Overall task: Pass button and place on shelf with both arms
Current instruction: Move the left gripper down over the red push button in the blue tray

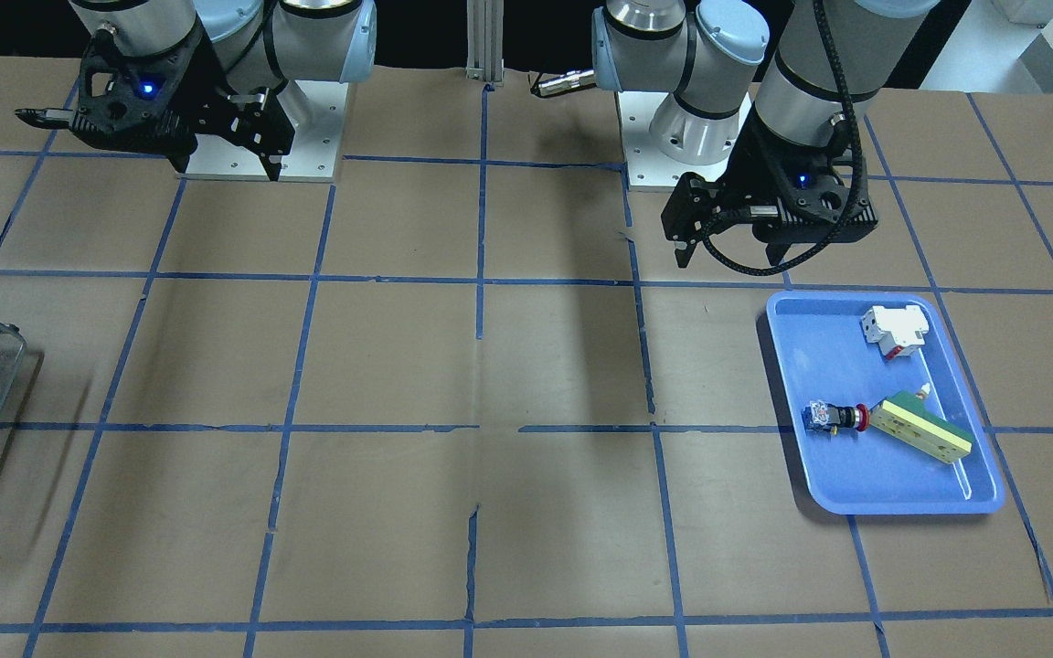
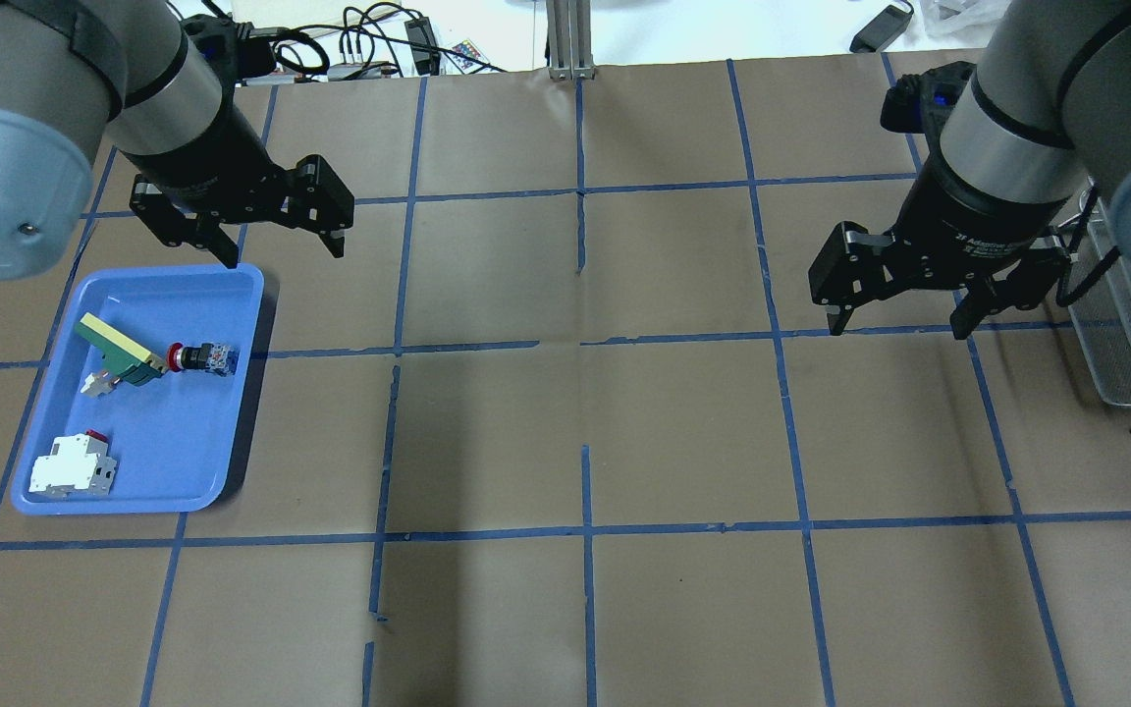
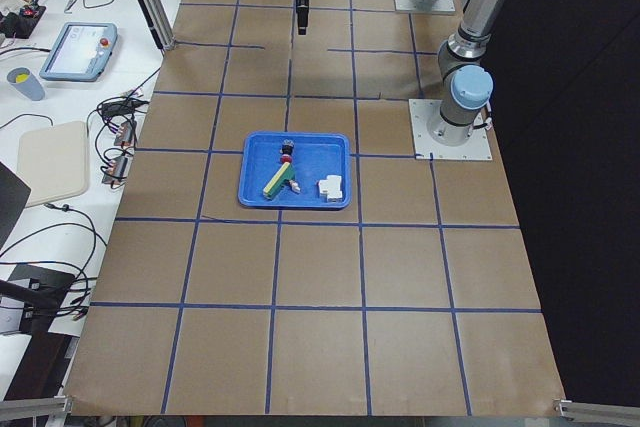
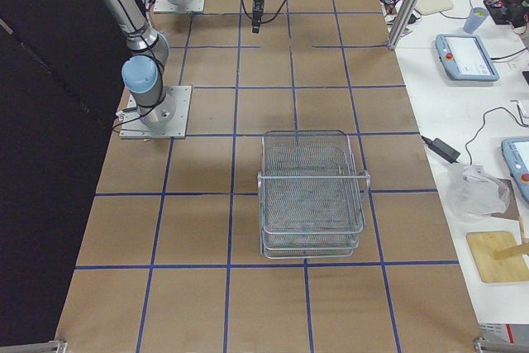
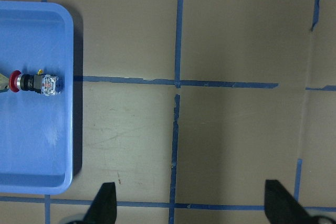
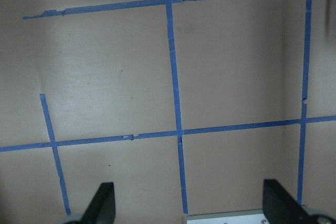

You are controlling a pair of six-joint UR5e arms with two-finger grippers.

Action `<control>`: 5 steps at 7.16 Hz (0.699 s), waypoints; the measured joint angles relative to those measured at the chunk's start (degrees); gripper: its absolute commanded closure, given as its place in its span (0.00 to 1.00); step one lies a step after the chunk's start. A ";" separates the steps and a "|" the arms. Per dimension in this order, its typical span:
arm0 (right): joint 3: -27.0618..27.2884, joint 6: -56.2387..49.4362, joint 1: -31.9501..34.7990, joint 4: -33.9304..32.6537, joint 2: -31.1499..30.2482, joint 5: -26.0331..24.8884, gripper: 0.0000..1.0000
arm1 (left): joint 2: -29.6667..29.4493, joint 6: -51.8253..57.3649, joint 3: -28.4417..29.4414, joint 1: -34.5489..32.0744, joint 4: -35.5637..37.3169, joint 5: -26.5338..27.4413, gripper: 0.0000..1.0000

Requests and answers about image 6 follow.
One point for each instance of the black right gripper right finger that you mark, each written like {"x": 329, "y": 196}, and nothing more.
{"x": 279, "y": 206}

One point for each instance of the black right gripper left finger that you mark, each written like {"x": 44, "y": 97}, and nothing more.
{"x": 102, "y": 207}

